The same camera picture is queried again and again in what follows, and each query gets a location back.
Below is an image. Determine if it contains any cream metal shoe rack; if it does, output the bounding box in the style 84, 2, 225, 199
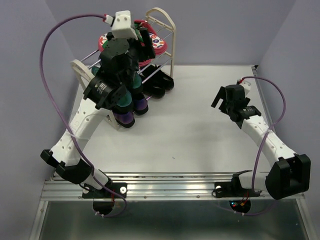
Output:
71, 12, 176, 128

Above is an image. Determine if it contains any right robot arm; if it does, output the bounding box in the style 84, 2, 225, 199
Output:
211, 82, 311, 200

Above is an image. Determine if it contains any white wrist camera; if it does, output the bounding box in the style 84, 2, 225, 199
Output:
237, 79, 252, 97
111, 10, 138, 40

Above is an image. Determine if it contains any aluminium mounting rail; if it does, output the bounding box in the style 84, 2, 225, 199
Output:
41, 172, 306, 201

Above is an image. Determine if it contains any green loafer front one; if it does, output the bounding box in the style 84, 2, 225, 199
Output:
91, 65, 135, 113

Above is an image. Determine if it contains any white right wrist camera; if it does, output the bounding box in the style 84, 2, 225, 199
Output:
237, 79, 252, 97

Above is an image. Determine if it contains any green loafer one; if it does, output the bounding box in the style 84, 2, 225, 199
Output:
91, 65, 135, 113
131, 73, 143, 95

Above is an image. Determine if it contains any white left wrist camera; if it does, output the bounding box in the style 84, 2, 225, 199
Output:
111, 10, 138, 40

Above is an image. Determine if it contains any green loafer rear one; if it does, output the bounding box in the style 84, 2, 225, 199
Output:
131, 73, 143, 95

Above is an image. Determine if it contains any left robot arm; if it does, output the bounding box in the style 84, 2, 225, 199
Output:
41, 28, 155, 197

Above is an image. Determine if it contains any purple loafer one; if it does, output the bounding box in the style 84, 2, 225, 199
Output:
112, 111, 135, 129
132, 93, 149, 115

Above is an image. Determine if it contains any pink sandal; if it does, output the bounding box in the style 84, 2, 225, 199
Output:
134, 19, 168, 56
98, 33, 154, 68

